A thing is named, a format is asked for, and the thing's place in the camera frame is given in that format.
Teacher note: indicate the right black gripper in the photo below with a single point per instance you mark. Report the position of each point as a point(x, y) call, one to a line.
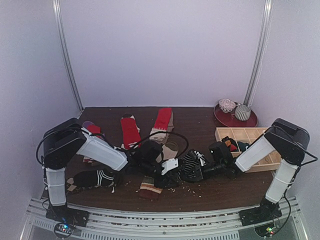
point(198, 171)

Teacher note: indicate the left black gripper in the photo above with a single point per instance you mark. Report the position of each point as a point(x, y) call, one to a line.
point(163, 183)

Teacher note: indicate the black white striped sock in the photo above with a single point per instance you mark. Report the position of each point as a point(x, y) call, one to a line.
point(187, 167)

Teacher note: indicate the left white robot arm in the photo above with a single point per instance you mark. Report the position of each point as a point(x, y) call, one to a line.
point(68, 139)

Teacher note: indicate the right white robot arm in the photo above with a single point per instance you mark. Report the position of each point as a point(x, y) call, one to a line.
point(281, 147)

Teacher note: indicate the beige striped maroon sock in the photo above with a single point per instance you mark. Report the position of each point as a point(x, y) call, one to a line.
point(147, 188)

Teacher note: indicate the black argyle rolled sock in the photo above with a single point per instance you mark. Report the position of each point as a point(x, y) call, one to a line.
point(231, 144)

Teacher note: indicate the teal rolled sock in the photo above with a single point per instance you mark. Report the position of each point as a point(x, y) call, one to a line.
point(243, 146)

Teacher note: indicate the red beige sock centre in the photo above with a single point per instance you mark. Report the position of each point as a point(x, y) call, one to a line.
point(163, 124)

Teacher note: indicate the red sock centre left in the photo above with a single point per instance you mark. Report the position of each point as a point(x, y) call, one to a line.
point(130, 131)

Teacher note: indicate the red round plate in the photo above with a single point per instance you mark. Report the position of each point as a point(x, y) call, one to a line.
point(229, 119)

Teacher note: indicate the white patterned bowl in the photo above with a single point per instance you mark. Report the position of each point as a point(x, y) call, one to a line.
point(226, 105)

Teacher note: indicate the grey striped cup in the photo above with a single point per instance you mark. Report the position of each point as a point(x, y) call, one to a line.
point(242, 112)

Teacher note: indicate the wooden compartment box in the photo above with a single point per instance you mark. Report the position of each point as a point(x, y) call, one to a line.
point(260, 156)

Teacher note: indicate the black sock three white stripes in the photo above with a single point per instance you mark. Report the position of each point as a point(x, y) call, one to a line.
point(97, 178)

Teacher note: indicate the red purple sock far left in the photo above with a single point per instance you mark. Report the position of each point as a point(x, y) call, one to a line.
point(91, 127)

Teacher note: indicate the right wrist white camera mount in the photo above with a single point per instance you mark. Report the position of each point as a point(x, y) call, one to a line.
point(201, 158)

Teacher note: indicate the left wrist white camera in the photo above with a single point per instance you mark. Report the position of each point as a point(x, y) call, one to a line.
point(169, 165)

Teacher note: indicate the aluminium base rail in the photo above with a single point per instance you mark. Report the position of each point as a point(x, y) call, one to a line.
point(107, 224)

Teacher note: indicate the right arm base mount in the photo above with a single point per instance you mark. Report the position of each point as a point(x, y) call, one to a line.
point(262, 217)

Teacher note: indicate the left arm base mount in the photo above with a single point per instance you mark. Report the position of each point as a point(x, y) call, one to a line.
point(68, 219)

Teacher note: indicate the right aluminium corner post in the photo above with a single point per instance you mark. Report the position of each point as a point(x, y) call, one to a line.
point(261, 47)

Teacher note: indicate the aluminium corner post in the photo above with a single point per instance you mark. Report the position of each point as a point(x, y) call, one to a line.
point(65, 54)
point(261, 47)

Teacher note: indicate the left aluminium corner post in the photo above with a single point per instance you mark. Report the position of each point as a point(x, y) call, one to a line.
point(65, 54)

